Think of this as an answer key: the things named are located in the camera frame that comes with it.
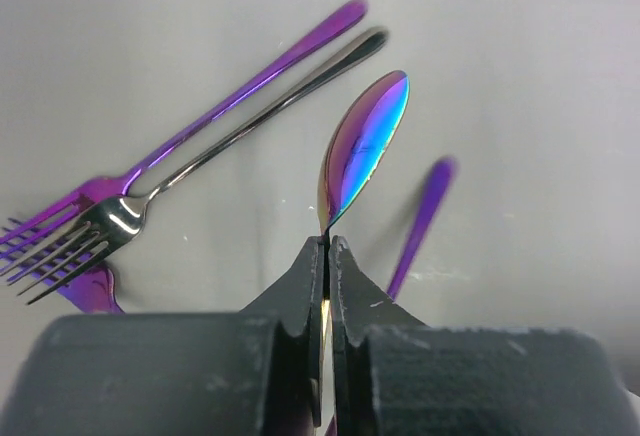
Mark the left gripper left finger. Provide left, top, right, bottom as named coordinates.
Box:
left=1, top=237, right=325, bottom=435

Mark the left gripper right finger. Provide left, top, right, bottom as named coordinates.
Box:
left=327, top=237, right=639, bottom=435

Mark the rainbow spoon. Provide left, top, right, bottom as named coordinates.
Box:
left=317, top=70, right=410, bottom=262

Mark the purple fork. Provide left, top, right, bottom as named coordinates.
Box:
left=1, top=0, right=368, bottom=245
left=1, top=218, right=125, bottom=314

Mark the silver black fork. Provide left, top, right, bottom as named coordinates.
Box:
left=0, top=26, right=390, bottom=306

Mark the purple spoon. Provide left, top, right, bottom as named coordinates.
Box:
left=386, top=156, right=457, bottom=300

